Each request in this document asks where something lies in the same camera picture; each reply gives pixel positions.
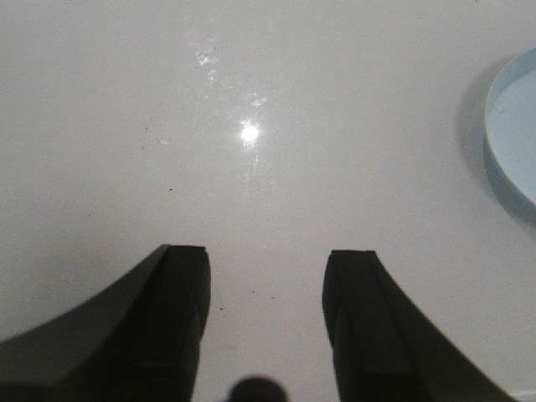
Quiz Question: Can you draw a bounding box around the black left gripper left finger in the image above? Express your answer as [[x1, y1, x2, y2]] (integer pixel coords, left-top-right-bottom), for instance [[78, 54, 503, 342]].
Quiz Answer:
[[1, 245, 211, 401]]

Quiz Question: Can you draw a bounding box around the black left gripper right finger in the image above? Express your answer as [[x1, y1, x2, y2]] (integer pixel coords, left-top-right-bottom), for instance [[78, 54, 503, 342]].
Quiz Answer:
[[322, 250, 511, 401]]

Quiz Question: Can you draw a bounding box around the light blue round plate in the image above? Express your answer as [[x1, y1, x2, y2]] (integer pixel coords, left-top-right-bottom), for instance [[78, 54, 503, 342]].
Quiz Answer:
[[483, 49, 535, 226]]

